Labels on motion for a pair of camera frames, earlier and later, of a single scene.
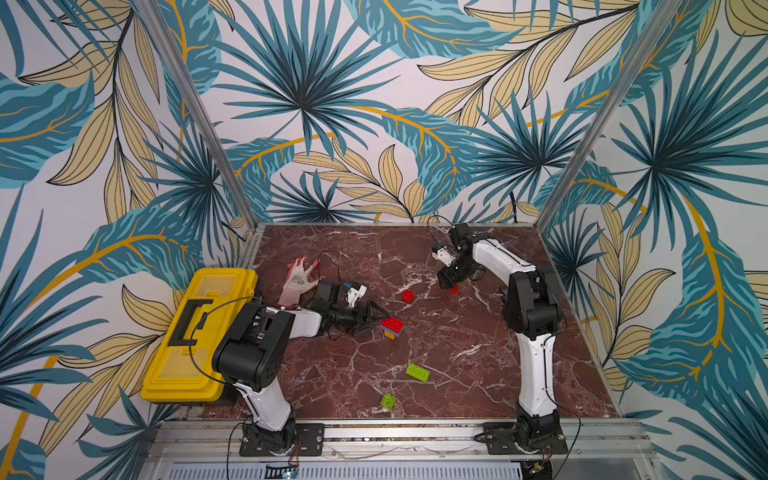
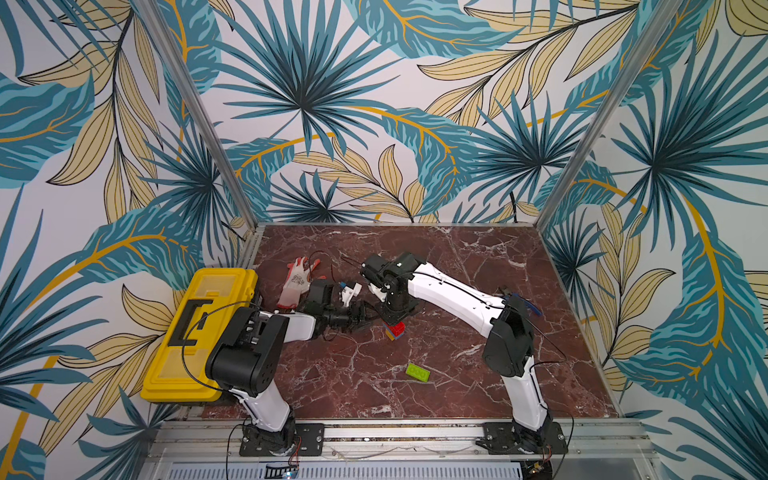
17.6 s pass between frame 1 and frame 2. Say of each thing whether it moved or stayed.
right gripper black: moved
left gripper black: stayed
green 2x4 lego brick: stayed
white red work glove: stayed
